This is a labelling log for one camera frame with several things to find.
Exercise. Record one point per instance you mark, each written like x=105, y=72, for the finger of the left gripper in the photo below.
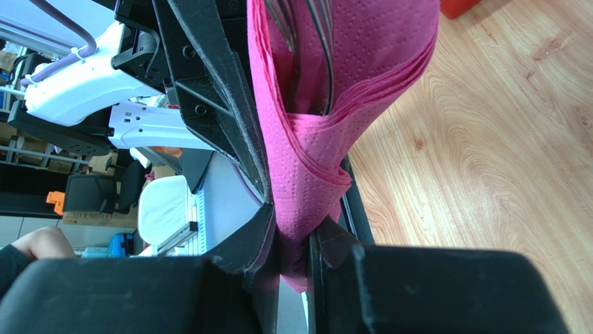
x=205, y=43

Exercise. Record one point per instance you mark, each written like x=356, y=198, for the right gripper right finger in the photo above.
x=336, y=286

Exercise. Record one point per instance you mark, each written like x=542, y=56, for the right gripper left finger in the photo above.
x=252, y=252

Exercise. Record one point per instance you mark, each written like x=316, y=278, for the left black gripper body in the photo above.
x=140, y=52

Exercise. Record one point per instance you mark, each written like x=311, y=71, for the magenta paper napkin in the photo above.
x=381, y=48

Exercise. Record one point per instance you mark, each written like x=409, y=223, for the silver spoon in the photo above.
x=320, y=12

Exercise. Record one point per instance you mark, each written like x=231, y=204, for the silver fork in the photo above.
x=281, y=12

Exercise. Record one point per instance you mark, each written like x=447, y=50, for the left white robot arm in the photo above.
x=83, y=105

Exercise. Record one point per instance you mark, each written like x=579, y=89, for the red plastic bin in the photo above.
x=453, y=9

